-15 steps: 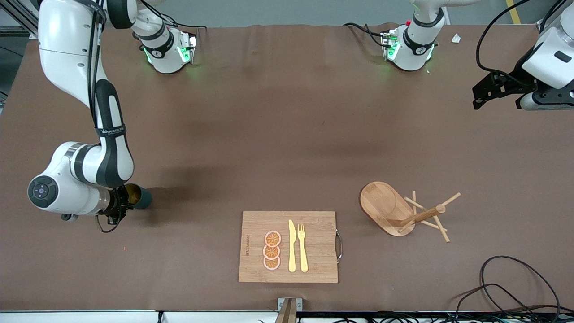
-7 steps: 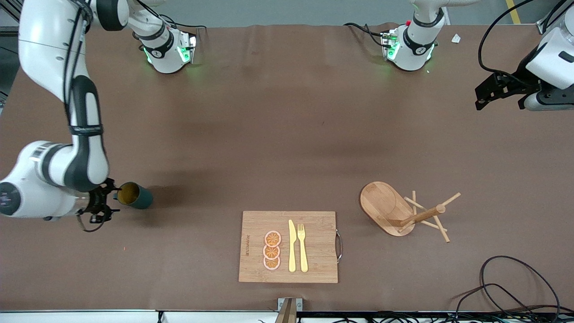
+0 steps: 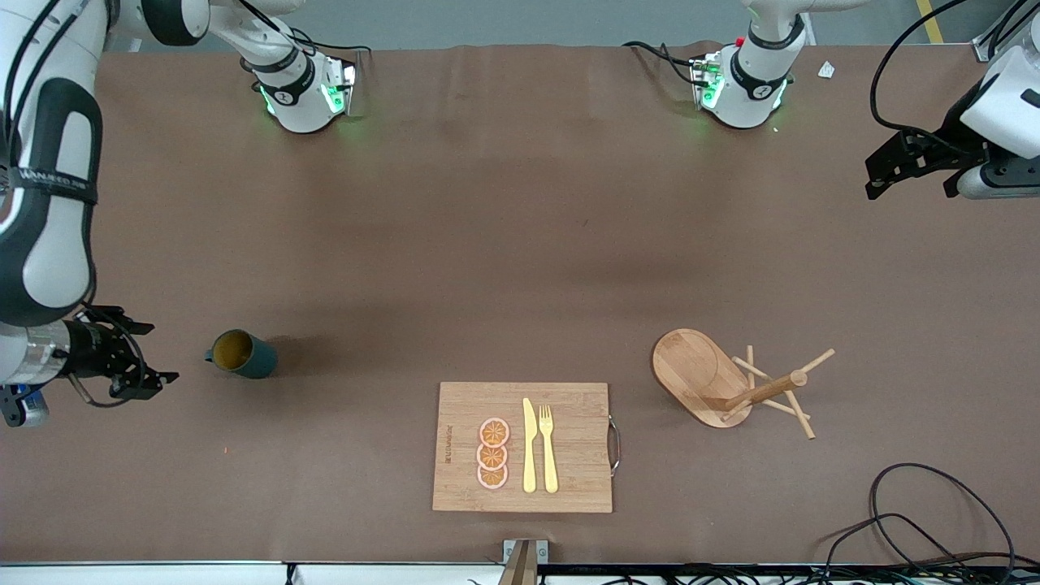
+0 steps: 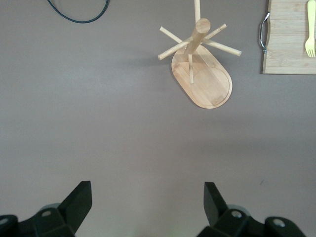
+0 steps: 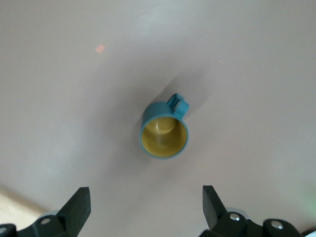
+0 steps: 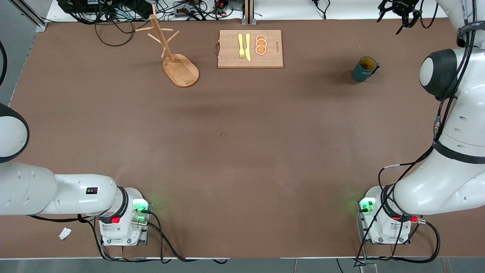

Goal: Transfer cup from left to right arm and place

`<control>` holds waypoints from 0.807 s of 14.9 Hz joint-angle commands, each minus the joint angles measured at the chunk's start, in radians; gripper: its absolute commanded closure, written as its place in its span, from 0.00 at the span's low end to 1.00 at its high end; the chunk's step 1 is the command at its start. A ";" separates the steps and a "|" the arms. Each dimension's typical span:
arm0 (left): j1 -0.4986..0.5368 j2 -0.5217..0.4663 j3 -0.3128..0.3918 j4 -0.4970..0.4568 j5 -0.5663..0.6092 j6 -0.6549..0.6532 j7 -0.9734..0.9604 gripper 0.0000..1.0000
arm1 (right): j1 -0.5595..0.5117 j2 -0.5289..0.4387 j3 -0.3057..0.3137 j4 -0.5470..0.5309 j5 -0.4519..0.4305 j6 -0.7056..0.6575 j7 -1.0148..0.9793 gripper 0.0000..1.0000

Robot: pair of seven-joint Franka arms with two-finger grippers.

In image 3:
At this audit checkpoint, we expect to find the dark green cup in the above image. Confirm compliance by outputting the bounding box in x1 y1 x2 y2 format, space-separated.
204 329 279 380

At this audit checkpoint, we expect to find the white table edge strip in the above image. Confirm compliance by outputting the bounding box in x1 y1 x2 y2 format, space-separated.
0 561 505 585

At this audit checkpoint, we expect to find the wooden mug tree stand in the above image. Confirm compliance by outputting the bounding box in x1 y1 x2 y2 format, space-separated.
651 328 836 440

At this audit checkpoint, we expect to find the yellow plastic knife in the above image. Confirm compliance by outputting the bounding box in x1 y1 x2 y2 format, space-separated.
522 397 538 494

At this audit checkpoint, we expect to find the yellow plastic fork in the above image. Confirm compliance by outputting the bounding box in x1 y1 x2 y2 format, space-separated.
539 405 560 494

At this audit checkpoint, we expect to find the bamboo cutting board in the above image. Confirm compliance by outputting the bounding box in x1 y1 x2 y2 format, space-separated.
431 382 622 514

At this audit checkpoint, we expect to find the black left arm base cable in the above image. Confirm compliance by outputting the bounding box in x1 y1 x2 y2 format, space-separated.
622 41 709 87

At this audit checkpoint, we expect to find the black arm base cable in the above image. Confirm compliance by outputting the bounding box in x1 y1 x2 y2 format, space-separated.
622 41 709 87
244 0 371 82

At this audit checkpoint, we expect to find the black looped floor cable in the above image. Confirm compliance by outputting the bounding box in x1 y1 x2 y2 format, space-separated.
821 463 1040 585

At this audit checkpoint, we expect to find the black right arm base cable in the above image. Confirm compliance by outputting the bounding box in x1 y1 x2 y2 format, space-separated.
244 0 371 82

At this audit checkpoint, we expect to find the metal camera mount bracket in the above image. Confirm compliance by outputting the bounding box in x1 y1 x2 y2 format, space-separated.
498 539 549 585

